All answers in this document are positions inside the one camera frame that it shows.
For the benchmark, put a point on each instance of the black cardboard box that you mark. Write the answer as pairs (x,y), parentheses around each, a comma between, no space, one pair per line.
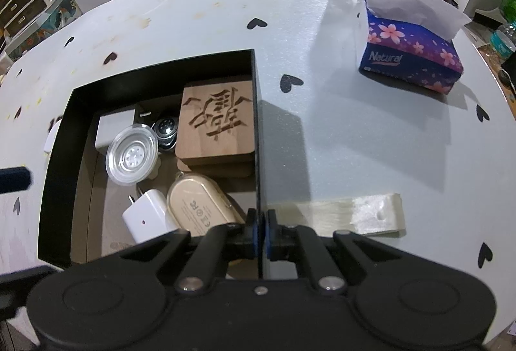
(87,103)

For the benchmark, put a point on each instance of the white charger adapter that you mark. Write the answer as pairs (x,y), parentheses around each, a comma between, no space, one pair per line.
(147,217)

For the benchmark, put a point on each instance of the round white plug device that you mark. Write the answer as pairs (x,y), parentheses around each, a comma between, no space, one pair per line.
(52,135)

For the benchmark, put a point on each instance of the purple floral tissue box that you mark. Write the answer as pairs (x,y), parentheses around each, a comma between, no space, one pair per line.
(412,40)

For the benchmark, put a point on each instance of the clear round lid device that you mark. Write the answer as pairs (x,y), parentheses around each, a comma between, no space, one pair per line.
(133,156)

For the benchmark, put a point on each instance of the beige earbuds case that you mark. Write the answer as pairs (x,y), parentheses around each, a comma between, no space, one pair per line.
(197,204)

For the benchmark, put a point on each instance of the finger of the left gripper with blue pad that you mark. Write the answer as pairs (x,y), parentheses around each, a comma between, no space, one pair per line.
(15,179)

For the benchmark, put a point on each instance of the green label water bottle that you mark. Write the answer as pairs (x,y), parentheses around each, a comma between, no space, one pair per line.
(503,40)

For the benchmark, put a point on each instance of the wooden carved tile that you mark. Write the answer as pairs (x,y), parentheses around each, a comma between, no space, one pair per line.
(219,170)
(216,124)

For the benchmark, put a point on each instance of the smartwatch body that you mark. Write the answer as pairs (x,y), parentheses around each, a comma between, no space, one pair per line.
(166,131)

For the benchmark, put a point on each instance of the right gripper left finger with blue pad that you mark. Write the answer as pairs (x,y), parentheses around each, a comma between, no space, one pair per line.
(220,246)

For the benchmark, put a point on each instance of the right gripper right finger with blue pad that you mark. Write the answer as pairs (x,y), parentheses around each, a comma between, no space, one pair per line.
(300,246)

